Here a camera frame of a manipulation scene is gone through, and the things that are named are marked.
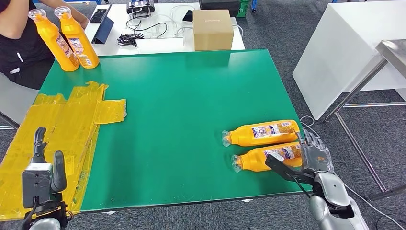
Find black desk cable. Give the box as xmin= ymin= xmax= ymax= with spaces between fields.
xmin=125 ymin=15 xmax=168 ymax=38

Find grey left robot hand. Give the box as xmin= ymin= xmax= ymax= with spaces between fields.
xmin=32 ymin=126 xmax=68 ymax=193

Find black hard case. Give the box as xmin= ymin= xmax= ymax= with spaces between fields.
xmin=199 ymin=0 xmax=241 ymax=17

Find green box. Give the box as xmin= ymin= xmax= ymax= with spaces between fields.
xmin=237 ymin=0 xmax=250 ymax=17

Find black coiled cable bundle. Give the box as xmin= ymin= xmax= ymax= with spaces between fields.
xmin=117 ymin=33 xmax=145 ymax=47

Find orange plastic bottle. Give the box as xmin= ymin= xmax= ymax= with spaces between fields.
xmin=221 ymin=119 xmax=300 ymax=148
xmin=231 ymin=142 xmax=304 ymax=173
xmin=54 ymin=6 xmax=100 ymax=69
xmin=28 ymin=8 xmax=80 ymax=72

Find white cabinet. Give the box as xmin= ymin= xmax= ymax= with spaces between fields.
xmin=292 ymin=0 xmax=406 ymax=121

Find person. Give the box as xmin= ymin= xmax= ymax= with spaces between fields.
xmin=0 ymin=0 xmax=90 ymax=90

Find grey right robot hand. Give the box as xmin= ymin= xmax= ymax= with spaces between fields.
xmin=295 ymin=128 xmax=334 ymax=173

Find black floor cable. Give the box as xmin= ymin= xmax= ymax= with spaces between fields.
xmin=374 ymin=212 xmax=406 ymax=230

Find dark blue tablet case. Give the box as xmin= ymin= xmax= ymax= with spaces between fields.
xmin=91 ymin=16 xmax=115 ymax=45

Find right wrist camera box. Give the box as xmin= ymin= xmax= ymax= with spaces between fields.
xmin=265 ymin=153 xmax=315 ymax=185

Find yellow tape patch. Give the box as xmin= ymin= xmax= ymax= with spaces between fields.
xmin=0 ymin=80 xmax=127 ymax=222

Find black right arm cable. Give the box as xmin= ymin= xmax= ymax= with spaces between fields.
xmin=291 ymin=176 xmax=312 ymax=199

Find black electronic device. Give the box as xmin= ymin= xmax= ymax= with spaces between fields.
xmin=126 ymin=0 xmax=156 ymax=15

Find stainless steel table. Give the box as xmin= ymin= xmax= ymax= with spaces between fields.
xmin=322 ymin=39 xmax=406 ymax=202

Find white desk cable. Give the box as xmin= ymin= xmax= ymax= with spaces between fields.
xmin=126 ymin=3 xmax=244 ymax=38

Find brown cardboard box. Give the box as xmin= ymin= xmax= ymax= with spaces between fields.
xmin=192 ymin=9 xmax=235 ymax=51

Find grey chair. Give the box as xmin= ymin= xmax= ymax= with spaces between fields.
xmin=0 ymin=73 xmax=39 ymax=131

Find white desk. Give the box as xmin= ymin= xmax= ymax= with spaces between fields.
xmin=84 ymin=2 xmax=246 ymax=57

